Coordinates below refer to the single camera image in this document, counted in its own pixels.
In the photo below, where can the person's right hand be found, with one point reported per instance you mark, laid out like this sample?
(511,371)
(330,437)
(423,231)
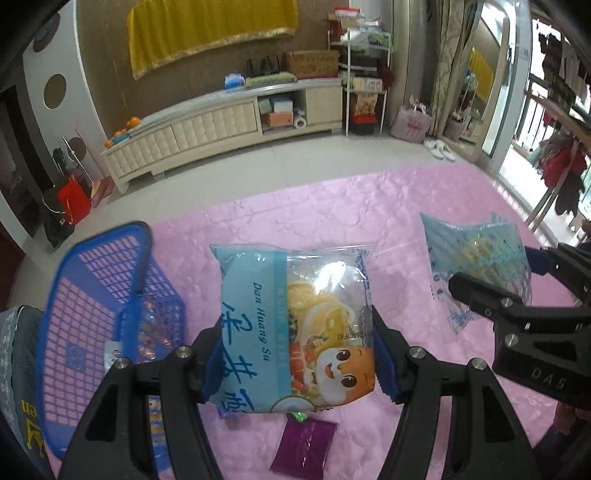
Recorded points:
(564,415)

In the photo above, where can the pink quilted mattress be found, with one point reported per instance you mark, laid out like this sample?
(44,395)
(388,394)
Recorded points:
(323,207)

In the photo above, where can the red garment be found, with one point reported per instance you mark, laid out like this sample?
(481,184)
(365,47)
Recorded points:
(561,161)

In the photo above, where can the blue fruit tray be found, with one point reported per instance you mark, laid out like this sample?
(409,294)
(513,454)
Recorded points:
(122,139)

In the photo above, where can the person's grey printed clothing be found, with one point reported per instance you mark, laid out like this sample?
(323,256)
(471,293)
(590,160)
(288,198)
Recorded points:
(18,369)

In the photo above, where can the light blue patterned bread packet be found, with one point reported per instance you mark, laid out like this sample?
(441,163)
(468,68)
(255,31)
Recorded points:
(461,249)

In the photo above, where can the cream framed floor mirror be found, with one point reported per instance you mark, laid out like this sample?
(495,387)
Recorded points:
(489,69)

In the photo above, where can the yellow cloth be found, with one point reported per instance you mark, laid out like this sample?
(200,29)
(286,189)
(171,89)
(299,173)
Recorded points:
(207,27)

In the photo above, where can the black router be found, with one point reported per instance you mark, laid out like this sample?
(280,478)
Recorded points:
(263,67)

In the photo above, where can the blue plastic basket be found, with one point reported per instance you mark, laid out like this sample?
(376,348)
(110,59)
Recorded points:
(108,233)

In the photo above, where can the red bag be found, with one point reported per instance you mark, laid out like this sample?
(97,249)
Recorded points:
(74,198)

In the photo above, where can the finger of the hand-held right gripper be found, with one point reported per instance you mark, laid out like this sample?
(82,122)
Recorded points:
(554,261)
(480,293)

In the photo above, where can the round wall decoration blue plate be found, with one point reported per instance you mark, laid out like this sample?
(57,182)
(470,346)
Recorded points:
(46,30)

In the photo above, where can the patterned curtain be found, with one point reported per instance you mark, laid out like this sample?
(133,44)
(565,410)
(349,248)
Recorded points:
(455,55)

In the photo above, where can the purple snack packet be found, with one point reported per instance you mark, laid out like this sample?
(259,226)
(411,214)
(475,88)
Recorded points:
(304,445)

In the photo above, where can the red black box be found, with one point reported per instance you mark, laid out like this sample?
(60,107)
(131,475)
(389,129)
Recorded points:
(364,124)

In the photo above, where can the white shelf rack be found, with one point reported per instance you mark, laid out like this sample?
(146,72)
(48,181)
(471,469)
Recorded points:
(347,55)

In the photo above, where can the cardboard box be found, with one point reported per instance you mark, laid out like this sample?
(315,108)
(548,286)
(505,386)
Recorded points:
(311,63)

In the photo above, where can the white red box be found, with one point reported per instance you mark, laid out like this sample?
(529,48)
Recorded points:
(348,14)

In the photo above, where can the green box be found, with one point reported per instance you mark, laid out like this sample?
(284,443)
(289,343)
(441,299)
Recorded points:
(265,106)

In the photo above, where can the cream TV cabinet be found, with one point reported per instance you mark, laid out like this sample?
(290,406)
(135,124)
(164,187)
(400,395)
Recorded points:
(207,124)

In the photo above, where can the orange box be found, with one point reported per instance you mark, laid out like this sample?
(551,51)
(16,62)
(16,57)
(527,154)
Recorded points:
(281,120)

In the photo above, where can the green folded cloth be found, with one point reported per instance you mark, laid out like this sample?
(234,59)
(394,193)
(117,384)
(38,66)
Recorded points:
(270,80)

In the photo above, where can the blue tissue box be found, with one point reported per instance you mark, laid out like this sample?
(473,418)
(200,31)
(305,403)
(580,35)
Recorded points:
(234,81)

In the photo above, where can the grey laundry basket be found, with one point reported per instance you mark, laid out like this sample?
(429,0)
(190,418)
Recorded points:
(455,128)

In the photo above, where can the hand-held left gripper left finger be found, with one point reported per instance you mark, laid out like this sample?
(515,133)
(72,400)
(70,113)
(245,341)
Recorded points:
(212,369)

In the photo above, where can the standing air conditioner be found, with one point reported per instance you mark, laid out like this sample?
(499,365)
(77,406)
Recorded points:
(413,55)

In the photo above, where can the yellow picture bag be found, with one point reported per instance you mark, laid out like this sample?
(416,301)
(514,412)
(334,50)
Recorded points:
(364,104)

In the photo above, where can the black garment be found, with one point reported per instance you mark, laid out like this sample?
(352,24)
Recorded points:
(569,196)

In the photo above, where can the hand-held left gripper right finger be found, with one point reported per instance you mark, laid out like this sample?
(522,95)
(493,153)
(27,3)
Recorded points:
(385,364)

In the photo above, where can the white blue box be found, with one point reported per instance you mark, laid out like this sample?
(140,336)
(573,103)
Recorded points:
(282,105)

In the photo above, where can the blue cartoon pastry packet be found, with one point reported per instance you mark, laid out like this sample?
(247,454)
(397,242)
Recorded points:
(258,323)

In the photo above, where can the hanging laundry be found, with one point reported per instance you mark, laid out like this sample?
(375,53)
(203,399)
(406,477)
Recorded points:
(563,60)

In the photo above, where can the wooden drying rack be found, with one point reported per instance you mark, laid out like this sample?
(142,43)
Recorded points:
(554,110)

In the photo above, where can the pink tote bag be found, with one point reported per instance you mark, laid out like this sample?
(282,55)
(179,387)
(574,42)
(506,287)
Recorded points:
(412,123)

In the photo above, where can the pink broom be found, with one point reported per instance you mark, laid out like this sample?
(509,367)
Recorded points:
(102,191)

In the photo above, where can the printed carton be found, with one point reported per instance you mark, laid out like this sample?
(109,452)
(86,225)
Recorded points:
(367,84)

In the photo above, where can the black bag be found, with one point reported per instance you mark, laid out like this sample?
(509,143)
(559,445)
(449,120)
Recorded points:
(55,226)

